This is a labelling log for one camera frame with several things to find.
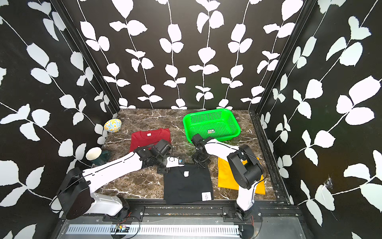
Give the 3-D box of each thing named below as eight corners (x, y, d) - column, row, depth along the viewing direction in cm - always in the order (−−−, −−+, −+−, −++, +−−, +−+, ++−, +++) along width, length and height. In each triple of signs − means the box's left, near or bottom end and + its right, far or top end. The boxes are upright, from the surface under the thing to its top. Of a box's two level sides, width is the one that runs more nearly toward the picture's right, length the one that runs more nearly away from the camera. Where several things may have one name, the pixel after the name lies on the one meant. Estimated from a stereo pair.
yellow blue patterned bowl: (105, 132, 108) (101, 128, 105) (110, 122, 115) (107, 118, 111) (120, 133, 108) (117, 129, 105) (124, 122, 115) (122, 118, 111)
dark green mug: (93, 167, 91) (83, 159, 82) (99, 155, 96) (89, 147, 88) (108, 168, 91) (99, 159, 82) (113, 156, 97) (105, 147, 88)
